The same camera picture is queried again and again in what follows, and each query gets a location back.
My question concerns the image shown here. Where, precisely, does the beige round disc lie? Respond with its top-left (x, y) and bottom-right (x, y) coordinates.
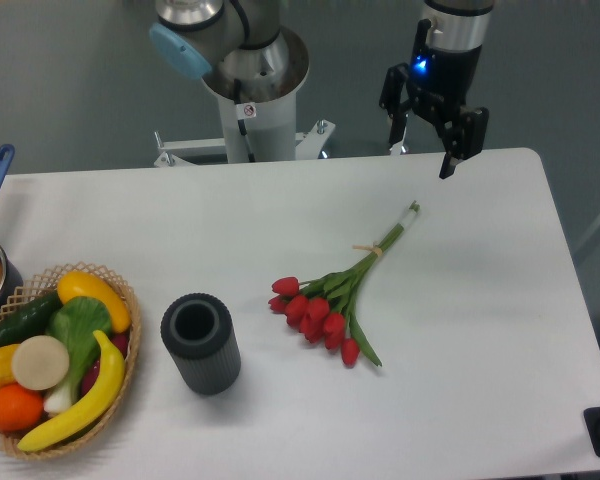
top-left (11, 335), bottom-right (69, 391)

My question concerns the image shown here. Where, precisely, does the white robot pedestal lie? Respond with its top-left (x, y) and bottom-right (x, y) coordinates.
top-left (153, 89), bottom-right (336, 168)

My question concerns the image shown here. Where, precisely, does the dark grey ribbed vase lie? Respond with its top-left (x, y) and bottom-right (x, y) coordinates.
top-left (160, 293), bottom-right (241, 395)

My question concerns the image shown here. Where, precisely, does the yellow squash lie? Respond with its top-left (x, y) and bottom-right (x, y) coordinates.
top-left (56, 270), bottom-right (131, 334)

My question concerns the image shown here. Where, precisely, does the orange fruit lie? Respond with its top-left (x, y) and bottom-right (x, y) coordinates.
top-left (0, 383), bottom-right (43, 432)

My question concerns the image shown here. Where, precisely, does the dark green cucumber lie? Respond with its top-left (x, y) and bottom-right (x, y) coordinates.
top-left (0, 290), bottom-right (62, 347)

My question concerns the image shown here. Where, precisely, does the yellow banana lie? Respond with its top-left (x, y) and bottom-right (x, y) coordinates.
top-left (17, 330), bottom-right (125, 453)

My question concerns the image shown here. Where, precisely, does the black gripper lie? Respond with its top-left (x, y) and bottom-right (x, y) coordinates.
top-left (379, 44), bottom-right (489, 179)

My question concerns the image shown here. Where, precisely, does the green bok choy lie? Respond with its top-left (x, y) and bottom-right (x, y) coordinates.
top-left (44, 296), bottom-right (112, 416)

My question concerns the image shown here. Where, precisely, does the woven wicker basket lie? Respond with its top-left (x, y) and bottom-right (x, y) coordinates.
top-left (0, 262), bottom-right (141, 460)

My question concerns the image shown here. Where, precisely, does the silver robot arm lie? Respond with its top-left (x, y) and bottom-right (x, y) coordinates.
top-left (149, 1), bottom-right (494, 178)

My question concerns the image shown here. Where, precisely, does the dark red vegetable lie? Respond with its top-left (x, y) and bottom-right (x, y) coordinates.
top-left (80, 332), bottom-right (130, 396)

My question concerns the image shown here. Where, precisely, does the red tulip bouquet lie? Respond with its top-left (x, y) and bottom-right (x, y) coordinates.
top-left (268, 201), bottom-right (421, 368)

